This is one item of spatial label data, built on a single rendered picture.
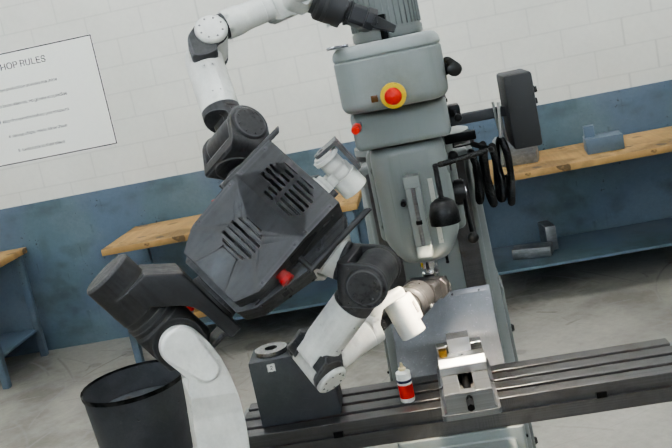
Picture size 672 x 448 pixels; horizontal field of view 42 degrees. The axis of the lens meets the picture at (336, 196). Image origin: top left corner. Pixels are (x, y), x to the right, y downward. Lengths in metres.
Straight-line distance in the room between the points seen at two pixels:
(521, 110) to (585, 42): 4.11
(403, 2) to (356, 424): 1.14
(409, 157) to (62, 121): 5.07
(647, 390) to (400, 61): 1.05
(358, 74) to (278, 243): 0.51
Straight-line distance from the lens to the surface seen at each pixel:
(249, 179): 1.75
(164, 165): 6.79
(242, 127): 1.90
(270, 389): 2.40
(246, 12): 2.14
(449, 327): 2.72
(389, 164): 2.18
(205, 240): 1.78
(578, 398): 2.38
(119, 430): 3.97
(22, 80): 7.11
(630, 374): 2.39
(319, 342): 1.92
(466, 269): 2.72
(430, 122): 2.13
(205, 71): 2.03
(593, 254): 6.02
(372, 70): 2.03
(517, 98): 2.47
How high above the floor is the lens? 1.89
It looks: 9 degrees down
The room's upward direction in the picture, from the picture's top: 12 degrees counter-clockwise
